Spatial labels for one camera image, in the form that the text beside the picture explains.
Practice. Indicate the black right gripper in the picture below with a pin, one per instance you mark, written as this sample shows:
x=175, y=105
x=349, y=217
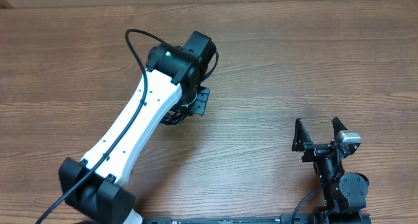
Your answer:
x=321, y=147

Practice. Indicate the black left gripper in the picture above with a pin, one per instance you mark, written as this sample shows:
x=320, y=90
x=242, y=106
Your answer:
x=199, y=106

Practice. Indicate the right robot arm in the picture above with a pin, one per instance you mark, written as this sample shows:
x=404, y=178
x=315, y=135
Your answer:
x=344, y=193

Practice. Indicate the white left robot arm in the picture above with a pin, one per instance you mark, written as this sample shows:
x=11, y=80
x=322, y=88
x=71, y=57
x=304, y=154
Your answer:
x=169, y=91

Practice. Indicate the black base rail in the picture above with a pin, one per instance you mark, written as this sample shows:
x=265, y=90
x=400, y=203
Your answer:
x=282, y=219

